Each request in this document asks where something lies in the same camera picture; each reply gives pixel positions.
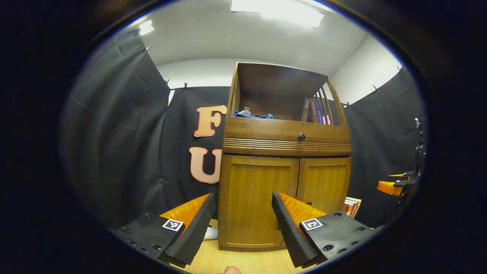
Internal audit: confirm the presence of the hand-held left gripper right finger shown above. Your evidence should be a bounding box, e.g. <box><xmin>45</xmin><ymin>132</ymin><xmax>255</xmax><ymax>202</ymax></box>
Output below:
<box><xmin>272</xmin><ymin>191</ymin><xmax>385</xmax><ymax>269</ymax></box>

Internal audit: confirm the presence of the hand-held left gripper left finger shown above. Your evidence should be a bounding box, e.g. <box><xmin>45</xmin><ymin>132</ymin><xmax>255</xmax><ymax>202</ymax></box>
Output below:
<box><xmin>114</xmin><ymin>193</ymin><xmax>216</xmax><ymax>269</ymax></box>

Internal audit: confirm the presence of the wooden cabinet door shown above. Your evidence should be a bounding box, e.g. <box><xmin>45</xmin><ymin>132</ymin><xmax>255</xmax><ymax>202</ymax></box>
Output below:
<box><xmin>297</xmin><ymin>158</ymin><xmax>351</xmax><ymax>218</ymax></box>
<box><xmin>220</xmin><ymin>155</ymin><xmax>299</xmax><ymax>249</ymax></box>

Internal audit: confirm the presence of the wooden double-door shoe cabinet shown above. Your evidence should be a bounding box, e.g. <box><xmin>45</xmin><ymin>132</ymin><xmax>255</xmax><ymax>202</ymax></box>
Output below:
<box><xmin>218</xmin><ymin>62</ymin><xmax>352</xmax><ymax>252</ymax></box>

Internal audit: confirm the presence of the wooden cabinet drawer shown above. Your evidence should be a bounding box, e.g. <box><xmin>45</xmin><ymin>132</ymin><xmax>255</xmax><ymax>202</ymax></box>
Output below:
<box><xmin>224</xmin><ymin>116</ymin><xmax>351</xmax><ymax>145</ymax></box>

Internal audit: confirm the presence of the blue cloth item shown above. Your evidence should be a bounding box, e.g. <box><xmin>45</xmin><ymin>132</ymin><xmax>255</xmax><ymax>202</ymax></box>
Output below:
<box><xmin>233</xmin><ymin>108</ymin><xmax>274</xmax><ymax>119</ymax></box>

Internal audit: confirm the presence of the black backdrop cloth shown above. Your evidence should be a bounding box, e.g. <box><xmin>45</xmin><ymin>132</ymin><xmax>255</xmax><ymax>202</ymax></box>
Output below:
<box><xmin>61</xmin><ymin>29</ymin><xmax>425</xmax><ymax>233</ymax></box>

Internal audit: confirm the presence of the large ceiling light panel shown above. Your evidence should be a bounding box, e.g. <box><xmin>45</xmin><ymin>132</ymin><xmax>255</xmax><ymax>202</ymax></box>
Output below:
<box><xmin>230</xmin><ymin>0</ymin><xmax>325</xmax><ymax>29</ymax></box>

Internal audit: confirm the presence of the small ceiling light panel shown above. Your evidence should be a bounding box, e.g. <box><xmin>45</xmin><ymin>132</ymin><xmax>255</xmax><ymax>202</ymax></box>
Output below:
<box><xmin>138</xmin><ymin>20</ymin><xmax>155</xmax><ymax>37</ymax></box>

